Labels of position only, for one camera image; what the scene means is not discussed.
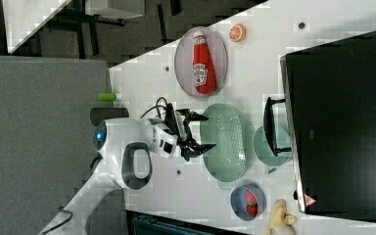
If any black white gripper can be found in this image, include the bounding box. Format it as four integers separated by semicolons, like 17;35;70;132
150;103;215;162

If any green plastic strainer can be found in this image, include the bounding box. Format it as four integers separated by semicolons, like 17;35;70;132
200;103;246;182

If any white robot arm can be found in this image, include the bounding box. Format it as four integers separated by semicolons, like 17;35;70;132
38;104;213;235

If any red ketchup bottle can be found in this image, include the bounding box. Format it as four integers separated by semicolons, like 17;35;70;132
193;31;216;94

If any green mug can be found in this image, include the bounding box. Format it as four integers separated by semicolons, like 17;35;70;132
252;124;293;174

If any grey round plate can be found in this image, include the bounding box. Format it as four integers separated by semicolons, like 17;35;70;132
174;26;228;98

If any blue bowl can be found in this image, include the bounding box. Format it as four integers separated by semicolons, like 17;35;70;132
230;183;266;221

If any red strawberry toy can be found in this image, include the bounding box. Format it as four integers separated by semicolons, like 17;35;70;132
245;190;259;217

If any orange slice toy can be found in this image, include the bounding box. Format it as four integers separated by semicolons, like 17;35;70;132
229;23;247;42

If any yellow banana toy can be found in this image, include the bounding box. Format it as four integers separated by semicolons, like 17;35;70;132
263;199;298;235

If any black toaster oven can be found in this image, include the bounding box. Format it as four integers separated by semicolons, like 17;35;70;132
263;30;376;222

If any green cylinder post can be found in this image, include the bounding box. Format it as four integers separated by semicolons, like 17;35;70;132
98;93;121;102

